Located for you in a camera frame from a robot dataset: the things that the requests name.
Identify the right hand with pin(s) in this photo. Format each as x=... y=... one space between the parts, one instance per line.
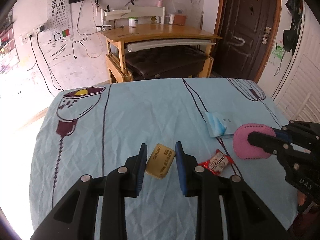
x=301 y=197

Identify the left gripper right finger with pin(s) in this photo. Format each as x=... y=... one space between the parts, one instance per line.
x=227 y=208

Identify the black hanging bag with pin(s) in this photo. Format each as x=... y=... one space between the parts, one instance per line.
x=290 y=36

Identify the blue mask package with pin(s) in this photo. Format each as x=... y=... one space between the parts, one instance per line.
x=220 y=124

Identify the white desk shelf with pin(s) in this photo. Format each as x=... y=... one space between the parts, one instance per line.
x=133 y=11

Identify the red snack wrapper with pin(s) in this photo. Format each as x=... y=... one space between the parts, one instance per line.
x=217 y=163

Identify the wooden desk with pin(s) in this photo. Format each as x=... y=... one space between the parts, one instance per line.
x=149 y=36

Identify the eye chart poster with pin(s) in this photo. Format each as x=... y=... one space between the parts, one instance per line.
x=59 y=19

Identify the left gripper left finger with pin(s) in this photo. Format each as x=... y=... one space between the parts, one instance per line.
x=74 y=216

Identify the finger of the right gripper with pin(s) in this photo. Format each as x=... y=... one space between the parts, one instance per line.
x=272 y=144
x=299 y=132

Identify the white louvered cabinet door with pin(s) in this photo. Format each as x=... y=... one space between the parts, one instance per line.
x=298 y=95

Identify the light blue patterned tablecloth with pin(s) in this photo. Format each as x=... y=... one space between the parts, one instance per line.
x=95 y=132

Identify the dark brown door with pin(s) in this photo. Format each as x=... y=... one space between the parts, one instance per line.
x=247 y=29

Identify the pink face mask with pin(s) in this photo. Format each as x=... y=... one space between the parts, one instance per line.
x=248 y=141

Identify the brown box on desk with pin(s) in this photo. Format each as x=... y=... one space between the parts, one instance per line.
x=179 y=19

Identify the white cup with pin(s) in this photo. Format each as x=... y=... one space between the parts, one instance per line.
x=171 y=19

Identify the wall shelf with items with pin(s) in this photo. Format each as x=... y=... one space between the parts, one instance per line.
x=9 y=54

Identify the dark brown tufted bench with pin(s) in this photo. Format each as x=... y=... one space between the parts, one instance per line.
x=165 y=62

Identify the yellow tissue pack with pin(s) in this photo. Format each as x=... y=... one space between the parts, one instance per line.
x=160 y=161

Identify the white green jar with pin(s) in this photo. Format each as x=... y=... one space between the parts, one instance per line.
x=133 y=22

